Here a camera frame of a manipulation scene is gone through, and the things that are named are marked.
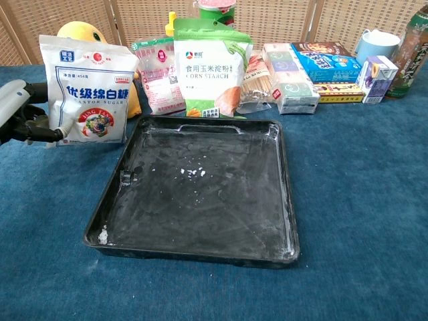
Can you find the flat yellow brown box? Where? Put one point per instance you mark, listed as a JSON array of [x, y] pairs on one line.
[[337, 95]]

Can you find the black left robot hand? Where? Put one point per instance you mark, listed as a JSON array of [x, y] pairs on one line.
[[33, 123]]

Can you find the pack of pocket tissues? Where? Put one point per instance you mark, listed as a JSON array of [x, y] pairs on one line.
[[291, 83]]

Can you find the green canister with red lid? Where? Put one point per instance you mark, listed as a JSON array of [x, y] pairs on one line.
[[220, 13]]

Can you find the dark brown printed box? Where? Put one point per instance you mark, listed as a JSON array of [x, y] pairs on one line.
[[334, 48]]

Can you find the black baking tray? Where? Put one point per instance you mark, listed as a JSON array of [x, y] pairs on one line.
[[200, 214]]

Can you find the blue snack box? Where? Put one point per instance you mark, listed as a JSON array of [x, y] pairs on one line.
[[331, 67]]

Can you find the rattan folding screen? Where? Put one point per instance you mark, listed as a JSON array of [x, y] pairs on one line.
[[20, 26]]

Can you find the clear bag of wooden sticks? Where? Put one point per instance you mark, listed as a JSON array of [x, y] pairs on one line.
[[255, 87]]

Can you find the yellow capped bottle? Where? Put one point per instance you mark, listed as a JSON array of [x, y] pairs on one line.
[[170, 28]]

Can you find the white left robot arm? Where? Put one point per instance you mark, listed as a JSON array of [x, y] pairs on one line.
[[11, 97]]

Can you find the small purple white drink carton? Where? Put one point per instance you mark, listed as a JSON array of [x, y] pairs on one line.
[[378, 87]]

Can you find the green white corn starch pouch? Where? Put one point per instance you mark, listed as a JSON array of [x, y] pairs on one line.
[[207, 73]]

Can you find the light blue mug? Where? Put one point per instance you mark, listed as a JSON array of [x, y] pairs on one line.
[[378, 47]]

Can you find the white crumbs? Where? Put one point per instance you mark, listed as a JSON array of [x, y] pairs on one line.
[[193, 172]]

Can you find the yellow plush toy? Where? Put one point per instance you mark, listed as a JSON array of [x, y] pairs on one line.
[[80, 30]]

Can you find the blue table cloth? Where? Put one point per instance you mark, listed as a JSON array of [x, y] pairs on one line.
[[351, 200]]

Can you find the white caster sugar bag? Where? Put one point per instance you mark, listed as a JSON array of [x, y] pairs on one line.
[[93, 77]]

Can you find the pink transparent snack bag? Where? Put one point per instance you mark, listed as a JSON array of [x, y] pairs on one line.
[[157, 80]]

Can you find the green tea bottle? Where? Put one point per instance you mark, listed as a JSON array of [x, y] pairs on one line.
[[411, 60]]

